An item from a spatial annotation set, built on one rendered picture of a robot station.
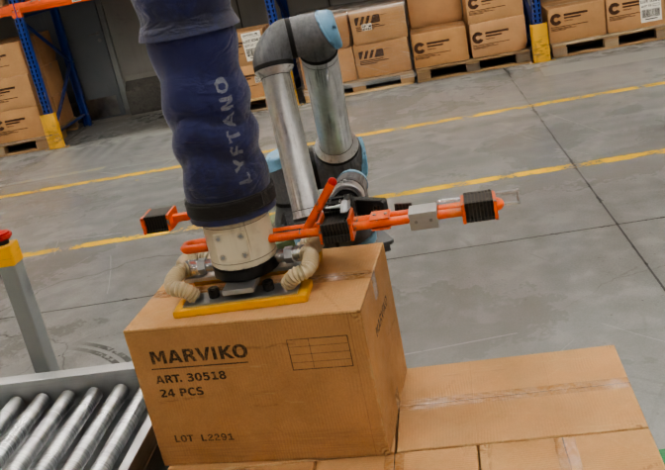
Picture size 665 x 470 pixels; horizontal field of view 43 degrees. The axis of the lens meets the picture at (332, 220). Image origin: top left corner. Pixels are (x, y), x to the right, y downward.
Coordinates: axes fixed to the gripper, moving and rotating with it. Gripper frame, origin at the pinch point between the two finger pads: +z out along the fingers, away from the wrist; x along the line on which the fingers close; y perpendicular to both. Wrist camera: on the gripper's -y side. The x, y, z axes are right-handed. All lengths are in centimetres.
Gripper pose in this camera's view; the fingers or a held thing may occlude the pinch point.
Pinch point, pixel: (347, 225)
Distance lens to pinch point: 209.2
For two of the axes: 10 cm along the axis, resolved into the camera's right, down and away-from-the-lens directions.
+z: -1.1, 3.4, -9.3
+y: -9.8, 1.5, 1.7
